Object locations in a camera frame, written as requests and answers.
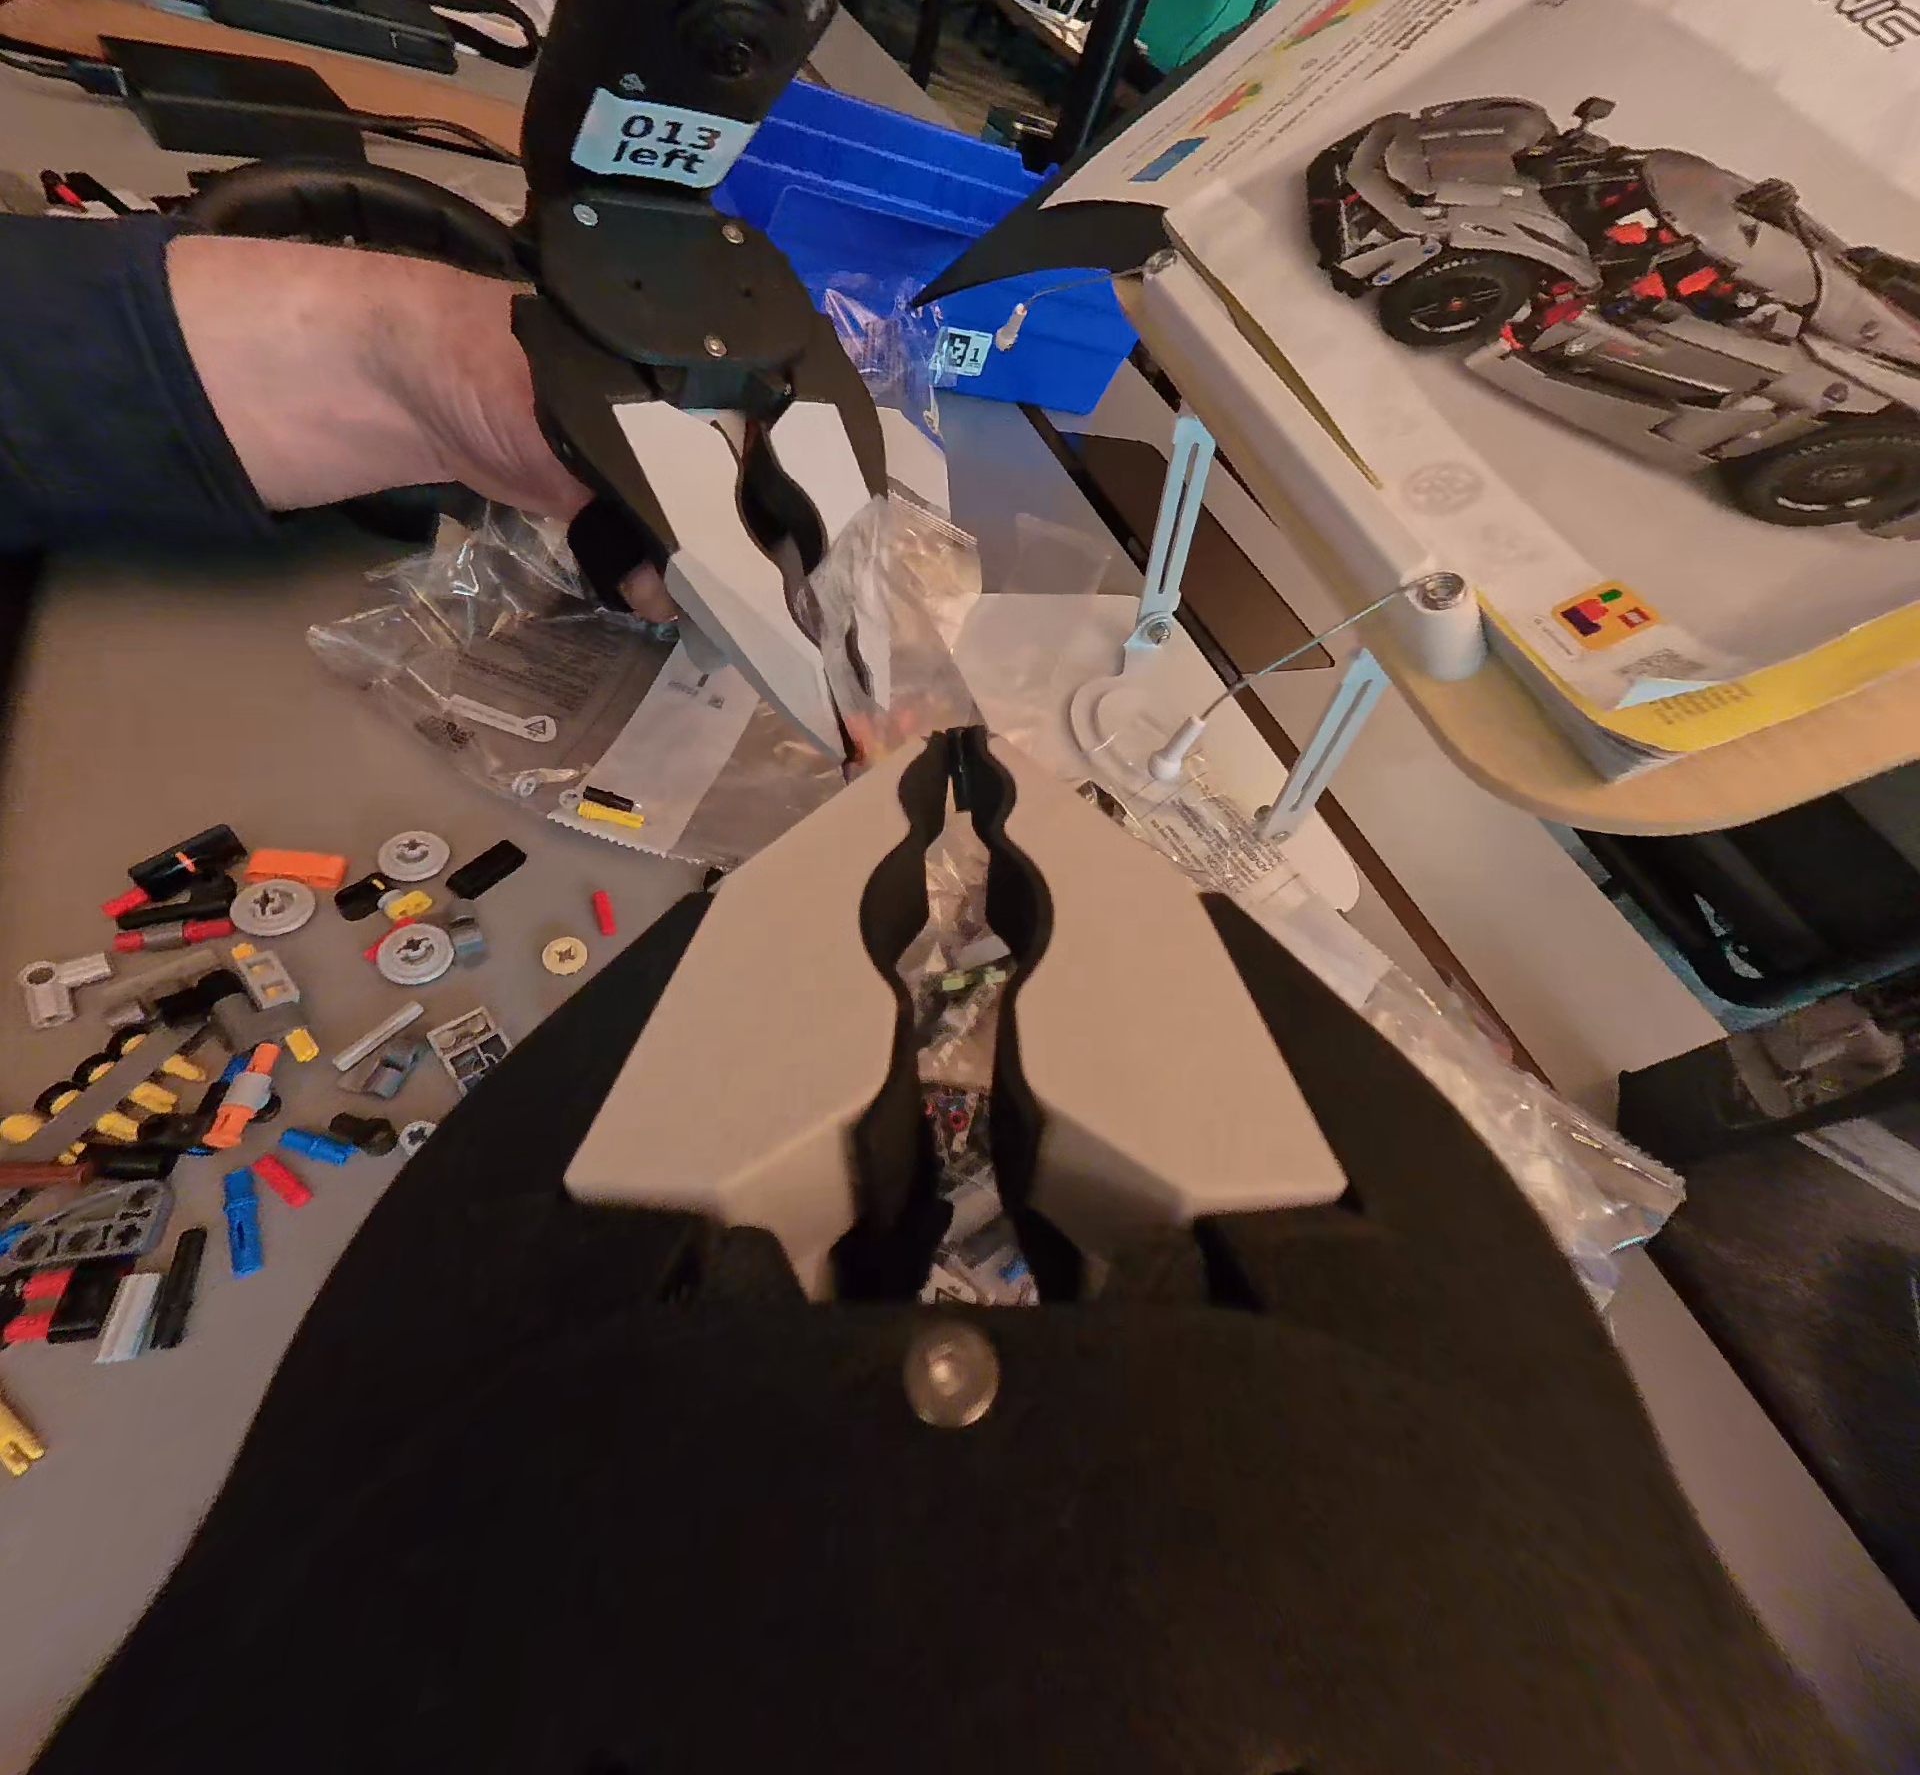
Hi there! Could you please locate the clear bag with warning print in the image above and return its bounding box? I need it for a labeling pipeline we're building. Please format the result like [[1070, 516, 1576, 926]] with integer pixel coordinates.
[[1080, 756, 1362, 942]]

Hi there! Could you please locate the torn open clear bag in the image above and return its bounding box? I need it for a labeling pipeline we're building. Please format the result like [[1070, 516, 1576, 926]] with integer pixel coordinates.
[[306, 516, 856, 867]]

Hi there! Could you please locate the small clear lego bag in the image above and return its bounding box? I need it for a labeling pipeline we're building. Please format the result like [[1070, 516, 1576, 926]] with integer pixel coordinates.
[[808, 493, 984, 776]]

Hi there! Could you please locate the yellow-edged instruction booklet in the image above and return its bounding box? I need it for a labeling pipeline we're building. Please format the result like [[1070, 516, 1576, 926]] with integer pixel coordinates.
[[1484, 592, 1920, 788]]

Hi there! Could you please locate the wooden book stand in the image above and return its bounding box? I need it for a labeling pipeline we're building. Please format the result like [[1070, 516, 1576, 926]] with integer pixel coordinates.
[[1068, 260, 1920, 852]]

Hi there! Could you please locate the pile of loose lego pieces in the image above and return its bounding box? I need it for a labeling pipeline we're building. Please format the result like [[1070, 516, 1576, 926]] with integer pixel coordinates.
[[0, 822, 619, 1482]]

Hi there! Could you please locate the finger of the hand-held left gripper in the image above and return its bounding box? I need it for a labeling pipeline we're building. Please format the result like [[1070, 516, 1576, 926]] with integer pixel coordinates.
[[611, 399, 852, 764], [768, 399, 889, 699]]

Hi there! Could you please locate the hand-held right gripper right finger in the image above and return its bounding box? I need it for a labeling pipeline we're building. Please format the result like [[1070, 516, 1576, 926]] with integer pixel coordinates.
[[966, 728, 1345, 1302]]

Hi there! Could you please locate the black metal frame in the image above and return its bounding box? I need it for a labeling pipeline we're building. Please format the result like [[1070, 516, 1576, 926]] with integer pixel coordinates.
[[1574, 785, 1920, 1013]]

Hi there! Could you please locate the black pointed flap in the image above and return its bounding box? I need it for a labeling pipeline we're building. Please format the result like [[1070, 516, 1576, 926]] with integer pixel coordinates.
[[911, 200, 1167, 311]]

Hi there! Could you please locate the wooden background desk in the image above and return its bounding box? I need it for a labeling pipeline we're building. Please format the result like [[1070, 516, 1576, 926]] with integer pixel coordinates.
[[0, 0, 1036, 165]]

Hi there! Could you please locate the printed car picture sheet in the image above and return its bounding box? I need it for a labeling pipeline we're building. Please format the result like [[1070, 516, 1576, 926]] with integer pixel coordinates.
[[1042, 0, 1920, 717]]

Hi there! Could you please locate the black strap bundle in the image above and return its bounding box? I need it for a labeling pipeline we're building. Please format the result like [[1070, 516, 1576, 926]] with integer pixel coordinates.
[[180, 0, 545, 70]]

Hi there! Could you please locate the blue storage bin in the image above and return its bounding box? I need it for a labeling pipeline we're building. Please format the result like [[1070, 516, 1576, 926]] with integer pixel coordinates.
[[711, 81, 1142, 417]]

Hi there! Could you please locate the person's left hand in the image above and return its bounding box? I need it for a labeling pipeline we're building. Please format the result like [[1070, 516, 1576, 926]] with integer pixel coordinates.
[[165, 233, 680, 623]]

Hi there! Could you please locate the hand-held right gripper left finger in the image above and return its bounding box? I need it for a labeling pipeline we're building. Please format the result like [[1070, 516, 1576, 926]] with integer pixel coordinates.
[[567, 733, 952, 1306]]

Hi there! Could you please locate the clear empty bag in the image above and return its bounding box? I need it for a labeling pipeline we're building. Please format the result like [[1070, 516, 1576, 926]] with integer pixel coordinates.
[[821, 283, 965, 415]]

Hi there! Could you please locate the clear bag with number strip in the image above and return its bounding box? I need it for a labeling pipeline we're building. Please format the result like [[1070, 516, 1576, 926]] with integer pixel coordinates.
[[1350, 965, 1684, 1308]]

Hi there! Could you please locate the black power adapter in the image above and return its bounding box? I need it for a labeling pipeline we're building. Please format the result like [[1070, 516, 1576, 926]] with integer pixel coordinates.
[[95, 36, 365, 160]]

